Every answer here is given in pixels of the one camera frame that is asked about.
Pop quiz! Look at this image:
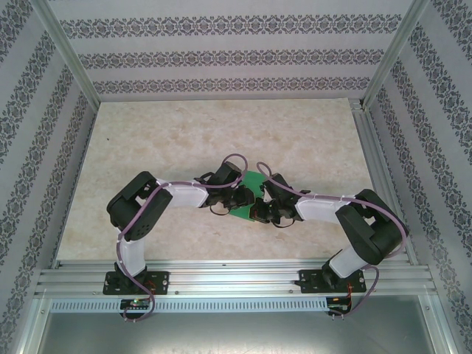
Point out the slotted grey cable duct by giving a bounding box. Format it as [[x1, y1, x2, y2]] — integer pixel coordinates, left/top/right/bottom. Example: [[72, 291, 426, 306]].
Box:
[[49, 297, 350, 313]]

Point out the aluminium side rail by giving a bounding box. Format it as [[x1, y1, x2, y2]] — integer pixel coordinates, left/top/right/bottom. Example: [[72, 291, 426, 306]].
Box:
[[348, 97, 420, 266]]

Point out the small circuit board green light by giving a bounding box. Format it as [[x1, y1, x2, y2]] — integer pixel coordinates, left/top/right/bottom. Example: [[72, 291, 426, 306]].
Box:
[[120, 299, 153, 310]]

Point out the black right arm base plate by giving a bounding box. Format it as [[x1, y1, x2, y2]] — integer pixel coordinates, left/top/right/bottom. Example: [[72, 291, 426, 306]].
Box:
[[298, 268, 368, 295]]

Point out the green paper sheet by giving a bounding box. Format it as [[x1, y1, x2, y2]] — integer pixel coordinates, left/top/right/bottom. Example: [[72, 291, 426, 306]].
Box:
[[228, 170, 267, 224]]

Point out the grey sheet metal panel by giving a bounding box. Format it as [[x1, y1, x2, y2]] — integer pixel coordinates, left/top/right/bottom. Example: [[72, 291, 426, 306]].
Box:
[[18, 294, 454, 354]]

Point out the aluminium frame post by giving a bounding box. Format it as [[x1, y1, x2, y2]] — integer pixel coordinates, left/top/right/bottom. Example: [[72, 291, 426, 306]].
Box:
[[29, 0, 103, 108], [363, 0, 431, 108]]

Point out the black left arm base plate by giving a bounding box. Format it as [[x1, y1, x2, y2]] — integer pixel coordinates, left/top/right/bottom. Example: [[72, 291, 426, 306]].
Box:
[[103, 271, 170, 296]]

